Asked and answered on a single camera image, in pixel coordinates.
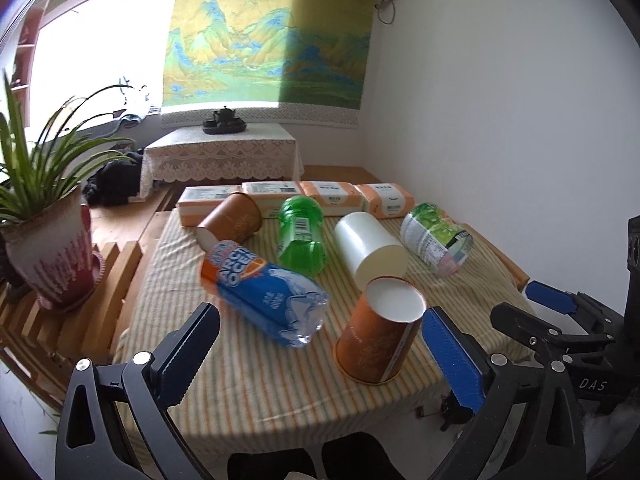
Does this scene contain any green plastic bottle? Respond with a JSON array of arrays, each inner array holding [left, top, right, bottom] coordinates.
[[276, 196, 327, 277]]

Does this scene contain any wooden table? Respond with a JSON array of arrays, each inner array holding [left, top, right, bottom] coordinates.
[[470, 225, 531, 292]]

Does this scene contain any wooden slatted bench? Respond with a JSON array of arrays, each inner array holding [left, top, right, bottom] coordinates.
[[0, 240, 146, 411]]

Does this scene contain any green spider plant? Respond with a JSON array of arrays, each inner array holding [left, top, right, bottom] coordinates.
[[0, 67, 151, 233]]

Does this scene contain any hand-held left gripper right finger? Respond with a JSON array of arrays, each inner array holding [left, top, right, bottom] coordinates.
[[422, 308, 586, 480]]

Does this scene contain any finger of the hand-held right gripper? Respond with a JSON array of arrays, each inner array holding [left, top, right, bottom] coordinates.
[[525, 281, 626, 336], [490, 302, 616, 357]]

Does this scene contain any blue label plastic bottle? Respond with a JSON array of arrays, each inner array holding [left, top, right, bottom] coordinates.
[[200, 240, 330, 349]]

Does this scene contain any orange paper cup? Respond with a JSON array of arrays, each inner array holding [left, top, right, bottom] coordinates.
[[196, 192, 264, 251], [334, 276, 427, 386]]

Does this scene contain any white paper cup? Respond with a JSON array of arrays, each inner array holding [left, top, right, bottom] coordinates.
[[334, 211, 409, 291]]

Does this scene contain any landscape wall hanging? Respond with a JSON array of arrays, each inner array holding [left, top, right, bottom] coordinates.
[[160, 0, 378, 128]]

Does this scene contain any green label clear bottle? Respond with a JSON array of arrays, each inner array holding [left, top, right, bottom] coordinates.
[[400, 202, 475, 279]]

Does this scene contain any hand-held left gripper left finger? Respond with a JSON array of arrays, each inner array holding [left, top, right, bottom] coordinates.
[[55, 302, 221, 480]]

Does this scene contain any white lace tablecloth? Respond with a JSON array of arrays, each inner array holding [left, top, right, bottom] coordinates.
[[140, 125, 306, 197]]

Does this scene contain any black bag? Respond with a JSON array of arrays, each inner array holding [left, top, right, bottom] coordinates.
[[82, 150, 146, 207]]

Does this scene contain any orange tissue pack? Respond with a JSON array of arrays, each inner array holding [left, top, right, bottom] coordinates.
[[300, 181, 363, 217], [356, 183, 416, 221], [176, 186, 246, 227], [242, 181, 306, 218]]

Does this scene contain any patterned ceramic flower pot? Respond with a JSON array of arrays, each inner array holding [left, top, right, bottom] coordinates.
[[2, 187, 106, 313]]

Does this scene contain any striped tablecloth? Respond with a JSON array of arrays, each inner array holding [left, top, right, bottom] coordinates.
[[112, 205, 538, 443]]

